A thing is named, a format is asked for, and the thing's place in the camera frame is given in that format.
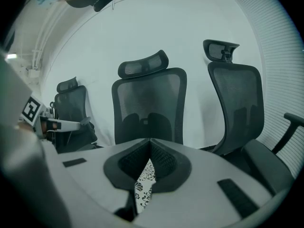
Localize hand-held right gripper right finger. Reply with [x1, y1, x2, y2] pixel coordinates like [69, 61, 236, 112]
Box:
[132, 138, 275, 228]

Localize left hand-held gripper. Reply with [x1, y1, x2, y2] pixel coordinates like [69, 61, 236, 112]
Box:
[20, 95, 82, 150]

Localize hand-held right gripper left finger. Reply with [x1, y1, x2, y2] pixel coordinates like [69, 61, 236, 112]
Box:
[57, 138, 152, 223]

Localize round floral cushion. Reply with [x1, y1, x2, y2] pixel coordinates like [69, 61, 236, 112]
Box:
[134, 158, 158, 215]

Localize black mesh office chair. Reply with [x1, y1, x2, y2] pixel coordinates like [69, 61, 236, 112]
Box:
[50, 76, 104, 154]
[111, 50, 188, 152]

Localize black chair with tilted headrest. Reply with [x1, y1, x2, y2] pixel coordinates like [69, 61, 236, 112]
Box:
[199, 39, 304, 197]

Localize white ceiling pipes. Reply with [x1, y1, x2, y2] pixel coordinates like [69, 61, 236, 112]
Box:
[30, 1, 69, 71]

